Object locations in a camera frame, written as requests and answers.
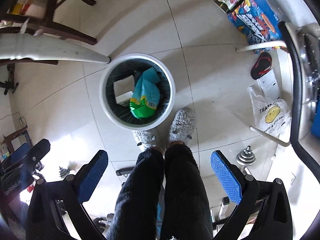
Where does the blue green snack bag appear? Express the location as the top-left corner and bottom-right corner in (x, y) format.
(130, 68), (161, 119)

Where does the white round trash bin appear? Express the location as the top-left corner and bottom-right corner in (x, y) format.
(99, 53), (176, 130)

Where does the silver dumbbell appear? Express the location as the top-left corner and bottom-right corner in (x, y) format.
(236, 145), (256, 166)

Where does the right black trouser leg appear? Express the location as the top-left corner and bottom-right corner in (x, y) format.
(161, 144), (213, 239)

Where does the black trouser leg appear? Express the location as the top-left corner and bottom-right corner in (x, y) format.
(106, 148), (164, 239)
(161, 144), (213, 239)

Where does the left black trouser leg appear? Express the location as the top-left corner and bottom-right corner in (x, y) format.
(106, 148), (164, 239)

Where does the smiley plastic bag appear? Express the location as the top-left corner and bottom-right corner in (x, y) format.
(247, 86), (291, 137)

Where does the left grey slipper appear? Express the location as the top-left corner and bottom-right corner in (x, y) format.
(132, 128), (158, 151)

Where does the grey slipper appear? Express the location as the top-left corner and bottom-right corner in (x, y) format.
(168, 108), (196, 145)
(132, 128), (158, 151)

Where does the right grey slipper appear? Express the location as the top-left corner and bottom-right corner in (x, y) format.
(168, 108), (196, 145)

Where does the white box in bin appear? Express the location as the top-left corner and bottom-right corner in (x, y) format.
(113, 75), (135, 107)

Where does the black red sandal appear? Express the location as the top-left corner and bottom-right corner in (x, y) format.
(250, 52), (272, 80)

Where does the dark wooden chair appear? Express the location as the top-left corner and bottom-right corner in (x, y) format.
(1, 0), (97, 45)

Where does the blue printed cardboard box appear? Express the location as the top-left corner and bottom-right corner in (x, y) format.
(228, 0), (282, 45)

